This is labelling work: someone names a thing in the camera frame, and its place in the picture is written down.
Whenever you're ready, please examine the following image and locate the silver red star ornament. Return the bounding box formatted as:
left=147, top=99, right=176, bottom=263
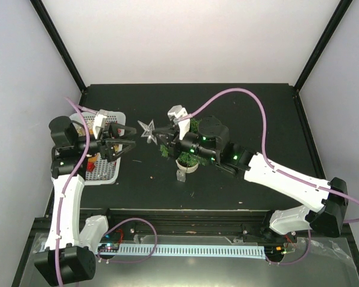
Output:
left=138, top=120, right=157, bottom=145

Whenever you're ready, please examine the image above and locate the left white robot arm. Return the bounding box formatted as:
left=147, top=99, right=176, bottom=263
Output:
left=34, top=112, right=136, bottom=286

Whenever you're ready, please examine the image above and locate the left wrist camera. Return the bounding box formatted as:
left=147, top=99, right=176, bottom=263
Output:
left=92, top=109, right=108, bottom=139

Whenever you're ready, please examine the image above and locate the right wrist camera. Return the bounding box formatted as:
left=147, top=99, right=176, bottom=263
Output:
left=167, top=105, right=191, bottom=140

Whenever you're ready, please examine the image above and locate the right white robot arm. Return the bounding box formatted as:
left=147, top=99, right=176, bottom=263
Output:
left=147, top=117, right=348, bottom=241

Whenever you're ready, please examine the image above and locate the small green christmas tree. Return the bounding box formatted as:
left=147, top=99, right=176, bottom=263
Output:
left=176, top=118, right=209, bottom=173

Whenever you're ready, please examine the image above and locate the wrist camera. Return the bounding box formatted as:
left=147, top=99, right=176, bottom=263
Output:
left=92, top=109, right=108, bottom=139
left=167, top=105, right=191, bottom=140

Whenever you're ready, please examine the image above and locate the white plastic basket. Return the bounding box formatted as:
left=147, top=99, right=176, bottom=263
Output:
left=69, top=112, right=126, bottom=186

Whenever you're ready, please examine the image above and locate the light blue cable duct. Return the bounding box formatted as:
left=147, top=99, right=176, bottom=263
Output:
left=98, top=243, right=266, bottom=259

